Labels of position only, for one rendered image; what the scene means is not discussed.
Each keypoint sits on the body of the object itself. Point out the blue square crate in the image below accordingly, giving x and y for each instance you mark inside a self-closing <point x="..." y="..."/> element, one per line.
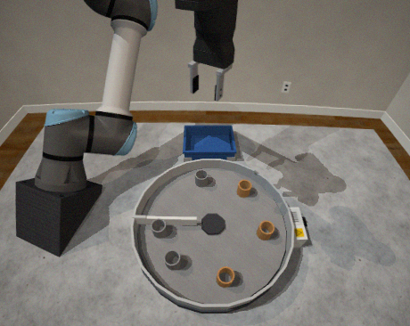
<point x="209" y="142"/>

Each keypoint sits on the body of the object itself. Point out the bronze bushing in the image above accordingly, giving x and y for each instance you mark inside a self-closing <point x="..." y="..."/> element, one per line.
<point x="246" y="185"/>
<point x="267" y="225"/>
<point x="228" y="270"/>

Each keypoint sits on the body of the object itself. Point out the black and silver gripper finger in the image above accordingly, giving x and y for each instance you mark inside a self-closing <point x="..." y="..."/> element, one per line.
<point x="194" y="77"/>
<point x="220" y="83"/>

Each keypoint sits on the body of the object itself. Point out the grey round turntable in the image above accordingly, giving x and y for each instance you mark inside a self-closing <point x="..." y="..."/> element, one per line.
<point x="224" y="233"/>

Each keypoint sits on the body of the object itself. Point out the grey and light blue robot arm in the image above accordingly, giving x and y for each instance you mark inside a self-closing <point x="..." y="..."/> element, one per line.
<point x="69" y="133"/>

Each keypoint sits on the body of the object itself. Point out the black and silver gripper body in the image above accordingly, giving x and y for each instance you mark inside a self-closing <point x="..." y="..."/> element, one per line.
<point x="214" y="47"/>

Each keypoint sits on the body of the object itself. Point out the grey metal bushing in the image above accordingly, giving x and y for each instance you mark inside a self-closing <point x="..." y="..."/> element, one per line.
<point x="156" y="223"/>
<point x="172" y="253"/>
<point x="201" y="174"/>

